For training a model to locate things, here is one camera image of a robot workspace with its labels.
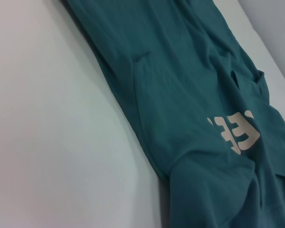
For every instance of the teal blue t-shirt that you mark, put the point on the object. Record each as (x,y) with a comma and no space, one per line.
(180,95)

